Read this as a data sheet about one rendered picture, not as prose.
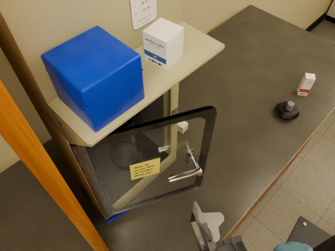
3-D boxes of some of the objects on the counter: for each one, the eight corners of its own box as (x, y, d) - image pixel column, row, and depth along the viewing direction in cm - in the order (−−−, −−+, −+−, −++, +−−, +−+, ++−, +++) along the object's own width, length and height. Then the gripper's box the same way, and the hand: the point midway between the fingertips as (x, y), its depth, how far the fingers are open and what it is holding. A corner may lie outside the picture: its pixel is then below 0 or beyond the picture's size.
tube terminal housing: (61, 171, 103) (-98, -85, 41) (130, 120, 116) (89, -130, 55) (105, 221, 92) (-20, -24, 30) (176, 158, 106) (188, -98, 44)
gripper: (254, 300, 62) (214, 209, 74) (273, 291, 52) (222, 187, 64) (218, 315, 61) (183, 220, 73) (229, 310, 50) (186, 199, 62)
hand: (192, 213), depth 67 cm, fingers open, 7 cm apart
